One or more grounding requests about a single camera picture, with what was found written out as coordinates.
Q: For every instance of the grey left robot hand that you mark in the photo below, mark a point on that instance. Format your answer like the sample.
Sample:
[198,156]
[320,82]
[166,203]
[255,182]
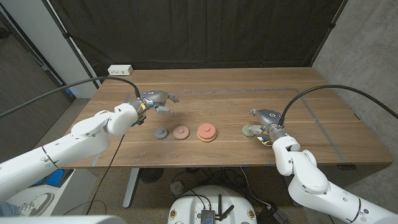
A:
[154,97]

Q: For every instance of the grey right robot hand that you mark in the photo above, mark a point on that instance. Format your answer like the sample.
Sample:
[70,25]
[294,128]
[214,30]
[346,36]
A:
[272,119]

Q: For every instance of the green toy disk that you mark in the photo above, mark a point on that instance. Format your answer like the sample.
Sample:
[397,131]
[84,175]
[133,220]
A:
[246,132]

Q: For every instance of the dusty pink toy disk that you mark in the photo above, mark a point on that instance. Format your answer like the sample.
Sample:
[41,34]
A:
[181,132]

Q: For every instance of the coral red toy disk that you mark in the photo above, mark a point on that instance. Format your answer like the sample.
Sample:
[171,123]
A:
[206,130]

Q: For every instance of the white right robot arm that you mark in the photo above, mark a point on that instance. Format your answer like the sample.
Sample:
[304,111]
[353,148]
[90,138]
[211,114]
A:
[308,180]

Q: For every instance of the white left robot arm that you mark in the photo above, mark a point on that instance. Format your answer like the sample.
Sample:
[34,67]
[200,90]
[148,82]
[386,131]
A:
[71,146]

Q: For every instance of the grey toy disk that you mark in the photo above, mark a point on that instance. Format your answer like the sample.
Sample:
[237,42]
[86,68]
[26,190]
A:
[161,133]

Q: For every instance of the large orange toy disk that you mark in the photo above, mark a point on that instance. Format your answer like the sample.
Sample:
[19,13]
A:
[206,140]

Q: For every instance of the white power strip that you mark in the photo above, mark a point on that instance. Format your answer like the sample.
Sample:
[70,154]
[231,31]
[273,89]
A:
[120,70]

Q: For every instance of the black backdrop cloth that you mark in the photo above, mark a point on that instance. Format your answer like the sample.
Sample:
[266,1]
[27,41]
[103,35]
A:
[199,34]

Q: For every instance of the black round floor fan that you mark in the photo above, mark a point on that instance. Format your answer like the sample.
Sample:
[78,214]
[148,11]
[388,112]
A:
[151,175]

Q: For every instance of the white table leg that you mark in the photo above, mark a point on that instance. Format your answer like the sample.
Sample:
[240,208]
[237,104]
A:
[131,186]

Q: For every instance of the white round floor object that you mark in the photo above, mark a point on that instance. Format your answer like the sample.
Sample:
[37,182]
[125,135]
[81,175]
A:
[177,188]

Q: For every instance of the black power adapter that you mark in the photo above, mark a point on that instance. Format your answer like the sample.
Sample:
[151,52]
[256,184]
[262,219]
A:
[273,215]

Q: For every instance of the black backdrop stand pole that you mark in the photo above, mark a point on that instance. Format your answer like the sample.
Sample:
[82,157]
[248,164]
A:
[71,45]
[328,32]

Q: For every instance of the black radio module with antennas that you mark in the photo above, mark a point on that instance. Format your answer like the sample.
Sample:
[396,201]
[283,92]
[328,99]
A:
[207,216]

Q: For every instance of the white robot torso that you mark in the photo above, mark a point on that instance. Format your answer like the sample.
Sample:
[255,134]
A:
[186,208]

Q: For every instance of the white pedal platform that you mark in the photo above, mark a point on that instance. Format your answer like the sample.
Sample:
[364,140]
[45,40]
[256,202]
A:
[77,189]

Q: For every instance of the blue foot pedal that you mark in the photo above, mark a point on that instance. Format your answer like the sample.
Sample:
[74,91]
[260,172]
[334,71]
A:
[55,178]

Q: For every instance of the white sneaker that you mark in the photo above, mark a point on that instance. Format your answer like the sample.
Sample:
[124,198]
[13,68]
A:
[38,202]

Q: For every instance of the person leg in jeans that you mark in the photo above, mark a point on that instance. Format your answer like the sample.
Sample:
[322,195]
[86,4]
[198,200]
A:
[7,210]

